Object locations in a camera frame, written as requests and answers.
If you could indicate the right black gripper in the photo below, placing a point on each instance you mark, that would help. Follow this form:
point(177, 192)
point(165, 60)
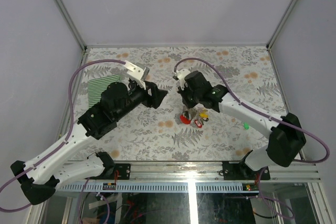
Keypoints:
point(183, 91)

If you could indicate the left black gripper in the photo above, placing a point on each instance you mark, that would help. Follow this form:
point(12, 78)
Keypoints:
point(157, 95)

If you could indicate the grey red key ring holder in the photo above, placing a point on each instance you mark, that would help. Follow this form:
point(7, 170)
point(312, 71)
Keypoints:
point(187, 115)

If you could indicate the red key tag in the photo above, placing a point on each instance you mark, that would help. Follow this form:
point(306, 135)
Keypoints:
point(199, 123)

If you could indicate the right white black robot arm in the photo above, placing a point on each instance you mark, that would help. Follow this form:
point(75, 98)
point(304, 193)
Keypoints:
point(284, 138)

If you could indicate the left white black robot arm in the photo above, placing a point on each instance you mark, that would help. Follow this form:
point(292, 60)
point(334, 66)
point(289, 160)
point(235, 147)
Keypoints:
point(41, 176)

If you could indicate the yellow key tag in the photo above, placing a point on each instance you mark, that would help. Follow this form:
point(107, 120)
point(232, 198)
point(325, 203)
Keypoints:
point(203, 115)

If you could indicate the green key tag right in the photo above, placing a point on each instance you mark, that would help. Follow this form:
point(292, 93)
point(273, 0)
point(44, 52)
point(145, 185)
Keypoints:
point(246, 126)

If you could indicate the green striped cloth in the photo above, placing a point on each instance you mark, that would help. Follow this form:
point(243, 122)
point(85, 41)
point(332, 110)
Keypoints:
point(97, 86)

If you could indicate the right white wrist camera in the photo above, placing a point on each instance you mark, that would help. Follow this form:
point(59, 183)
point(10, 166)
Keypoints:
point(180, 74)

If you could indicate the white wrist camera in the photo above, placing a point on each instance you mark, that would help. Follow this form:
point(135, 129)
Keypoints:
point(180, 74)
point(137, 72)

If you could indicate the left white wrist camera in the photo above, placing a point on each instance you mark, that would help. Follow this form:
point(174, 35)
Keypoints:
point(137, 72)

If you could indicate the aluminium front rail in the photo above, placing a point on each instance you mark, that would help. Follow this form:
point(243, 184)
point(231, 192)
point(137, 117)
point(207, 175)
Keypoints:
point(165, 177)

